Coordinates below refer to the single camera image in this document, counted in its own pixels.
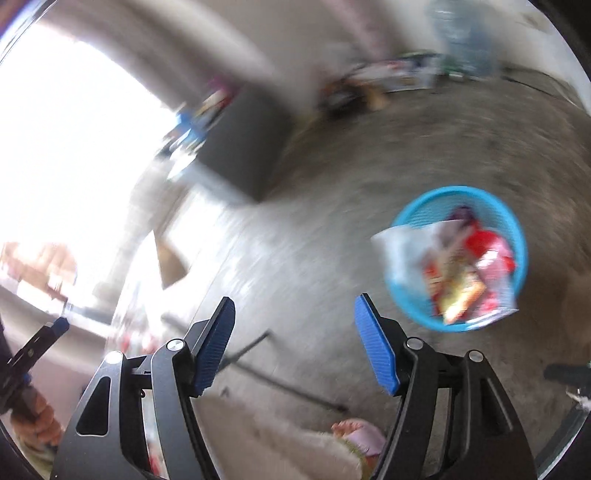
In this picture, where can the black box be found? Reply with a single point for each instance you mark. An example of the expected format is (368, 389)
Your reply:
(344, 94)

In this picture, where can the person's left hand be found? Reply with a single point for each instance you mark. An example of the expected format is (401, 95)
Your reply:
(39, 422)

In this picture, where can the red white paper bag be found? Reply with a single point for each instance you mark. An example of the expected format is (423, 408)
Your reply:
(485, 244)

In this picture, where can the large water jug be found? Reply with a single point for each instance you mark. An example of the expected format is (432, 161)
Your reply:
(466, 41)

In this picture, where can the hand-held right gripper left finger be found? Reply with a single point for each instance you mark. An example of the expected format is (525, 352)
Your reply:
(214, 350)

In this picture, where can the blue plastic wastebasket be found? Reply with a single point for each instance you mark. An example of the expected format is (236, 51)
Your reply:
(508, 221)

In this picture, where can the pink slipper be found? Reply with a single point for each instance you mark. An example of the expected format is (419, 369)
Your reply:
(364, 436)

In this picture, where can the blue bottle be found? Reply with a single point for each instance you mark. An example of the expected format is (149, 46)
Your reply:
(187, 123)

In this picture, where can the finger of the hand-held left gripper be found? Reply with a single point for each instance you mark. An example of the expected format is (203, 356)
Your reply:
(41, 339)

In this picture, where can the beige hanging jacket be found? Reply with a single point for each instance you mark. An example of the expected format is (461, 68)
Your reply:
(41, 263)

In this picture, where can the clear plastic wrapper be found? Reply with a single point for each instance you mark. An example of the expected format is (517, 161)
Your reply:
(406, 254)

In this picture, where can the grey cabinet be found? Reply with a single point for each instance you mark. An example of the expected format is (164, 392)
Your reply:
(249, 143)

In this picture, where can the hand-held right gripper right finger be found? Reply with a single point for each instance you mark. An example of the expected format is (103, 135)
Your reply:
(376, 341)

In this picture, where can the yellow snack packet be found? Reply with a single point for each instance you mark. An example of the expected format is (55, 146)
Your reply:
(455, 295)

